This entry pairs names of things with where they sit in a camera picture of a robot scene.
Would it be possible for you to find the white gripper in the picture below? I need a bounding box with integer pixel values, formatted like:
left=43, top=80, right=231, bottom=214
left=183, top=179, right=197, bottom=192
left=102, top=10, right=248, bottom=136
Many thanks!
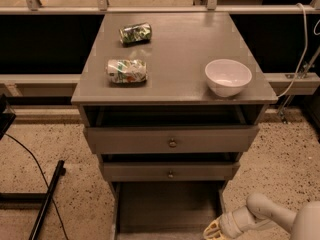
left=203, top=206, right=261, bottom=240

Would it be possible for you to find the grey bottom drawer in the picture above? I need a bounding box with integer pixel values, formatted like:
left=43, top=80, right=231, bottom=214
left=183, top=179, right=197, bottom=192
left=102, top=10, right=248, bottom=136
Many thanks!
left=110, top=181, right=224, bottom=240

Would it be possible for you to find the grey drawer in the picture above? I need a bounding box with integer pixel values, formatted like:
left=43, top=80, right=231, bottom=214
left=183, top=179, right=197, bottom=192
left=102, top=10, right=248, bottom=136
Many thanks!
left=84, top=126, right=259, bottom=154
left=100, top=162, right=240, bottom=182
left=110, top=181, right=224, bottom=240

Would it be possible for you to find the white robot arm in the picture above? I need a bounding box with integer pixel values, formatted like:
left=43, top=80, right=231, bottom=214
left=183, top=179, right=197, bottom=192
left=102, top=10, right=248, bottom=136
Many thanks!
left=203, top=193, right=320, bottom=240

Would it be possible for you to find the grey middle drawer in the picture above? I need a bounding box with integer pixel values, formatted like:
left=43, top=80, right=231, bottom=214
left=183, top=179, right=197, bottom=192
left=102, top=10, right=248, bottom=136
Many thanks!
left=100, top=162, right=240, bottom=182

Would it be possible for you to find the grey top drawer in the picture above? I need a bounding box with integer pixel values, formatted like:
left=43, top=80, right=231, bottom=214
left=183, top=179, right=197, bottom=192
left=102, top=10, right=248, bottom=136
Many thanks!
left=84, top=126, right=259, bottom=154

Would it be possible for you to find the grey drawer cabinet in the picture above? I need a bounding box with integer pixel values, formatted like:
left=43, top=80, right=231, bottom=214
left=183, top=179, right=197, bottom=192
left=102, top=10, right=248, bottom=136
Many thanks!
left=71, top=11, right=279, bottom=205

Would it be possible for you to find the white bowl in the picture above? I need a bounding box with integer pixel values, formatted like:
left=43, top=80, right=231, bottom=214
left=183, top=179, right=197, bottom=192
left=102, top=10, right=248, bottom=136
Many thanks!
left=204, top=59, right=252, bottom=97

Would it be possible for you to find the black stand base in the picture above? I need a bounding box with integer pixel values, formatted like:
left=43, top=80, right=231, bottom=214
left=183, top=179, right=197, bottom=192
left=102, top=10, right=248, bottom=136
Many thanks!
left=0, top=160, right=66, bottom=240

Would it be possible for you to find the white green crushed can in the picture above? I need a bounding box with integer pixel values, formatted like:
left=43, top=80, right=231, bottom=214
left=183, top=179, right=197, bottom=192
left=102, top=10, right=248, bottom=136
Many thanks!
left=106, top=59, right=147, bottom=84

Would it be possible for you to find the dark green crushed can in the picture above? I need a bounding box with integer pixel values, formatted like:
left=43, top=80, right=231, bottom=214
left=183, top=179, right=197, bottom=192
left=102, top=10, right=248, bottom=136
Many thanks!
left=119, top=22, right=152, bottom=45

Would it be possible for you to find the black device at left edge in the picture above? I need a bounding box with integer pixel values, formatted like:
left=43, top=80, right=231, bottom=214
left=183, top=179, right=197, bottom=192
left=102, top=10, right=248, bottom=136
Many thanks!
left=0, top=94, right=16, bottom=140

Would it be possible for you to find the black floor cable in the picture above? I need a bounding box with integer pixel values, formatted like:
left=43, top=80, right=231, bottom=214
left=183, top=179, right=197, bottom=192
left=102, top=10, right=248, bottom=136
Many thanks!
left=4, top=132, right=70, bottom=240

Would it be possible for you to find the white hanging cable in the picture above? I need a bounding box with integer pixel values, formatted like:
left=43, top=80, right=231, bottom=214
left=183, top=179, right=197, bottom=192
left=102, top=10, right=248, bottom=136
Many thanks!
left=278, top=2, right=310, bottom=99

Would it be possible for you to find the metal railing frame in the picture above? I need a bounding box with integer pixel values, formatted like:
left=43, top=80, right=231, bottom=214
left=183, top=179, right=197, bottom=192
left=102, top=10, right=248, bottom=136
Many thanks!
left=0, top=0, right=320, bottom=16

